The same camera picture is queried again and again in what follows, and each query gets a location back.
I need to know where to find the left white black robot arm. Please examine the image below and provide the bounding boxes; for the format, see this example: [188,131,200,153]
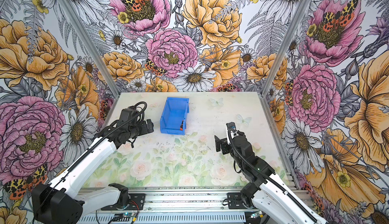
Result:
[31,101,154,224]

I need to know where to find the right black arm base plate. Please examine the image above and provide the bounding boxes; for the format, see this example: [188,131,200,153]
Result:
[222,192,252,209]

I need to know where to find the left green circuit board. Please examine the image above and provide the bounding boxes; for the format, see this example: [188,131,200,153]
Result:
[112,213,139,224]

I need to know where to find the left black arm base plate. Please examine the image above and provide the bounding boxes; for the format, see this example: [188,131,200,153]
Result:
[101,193,146,211]

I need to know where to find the right green circuit board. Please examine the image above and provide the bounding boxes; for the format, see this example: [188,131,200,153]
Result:
[250,211,263,219]

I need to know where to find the white slotted cable duct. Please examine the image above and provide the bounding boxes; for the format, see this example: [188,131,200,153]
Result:
[78,212,246,224]

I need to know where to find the left black corrugated cable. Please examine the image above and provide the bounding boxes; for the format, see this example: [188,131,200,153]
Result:
[31,101,148,224]

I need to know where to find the right aluminium corner post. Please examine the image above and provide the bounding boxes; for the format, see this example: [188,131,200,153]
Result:
[259,0,311,98]

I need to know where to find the aluminium front rail frame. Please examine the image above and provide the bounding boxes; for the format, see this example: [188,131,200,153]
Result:
[72,187,317,215]

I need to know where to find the left aluminium corner post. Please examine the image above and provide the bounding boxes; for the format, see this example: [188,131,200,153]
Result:
[57,0,121,99]

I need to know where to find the right black corrugated cable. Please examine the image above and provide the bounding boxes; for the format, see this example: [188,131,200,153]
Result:
[227,129,320,224]

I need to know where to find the aluminium corner post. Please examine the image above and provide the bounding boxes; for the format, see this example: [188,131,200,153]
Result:
[259,0,311,98]
[57,0,121,99]

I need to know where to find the green circuit board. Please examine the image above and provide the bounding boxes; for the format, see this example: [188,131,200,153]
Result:
[112,213,139,224]
[250,211,263,219]

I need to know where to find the blue plastic bin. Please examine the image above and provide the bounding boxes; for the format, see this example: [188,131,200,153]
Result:
[160,97,189,135]

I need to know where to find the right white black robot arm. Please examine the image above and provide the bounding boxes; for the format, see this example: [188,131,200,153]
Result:
[215,122,328,224]

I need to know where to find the black corrugated cable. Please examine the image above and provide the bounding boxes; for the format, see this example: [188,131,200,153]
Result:
[227,129,320,224]
[31,101,148,224]

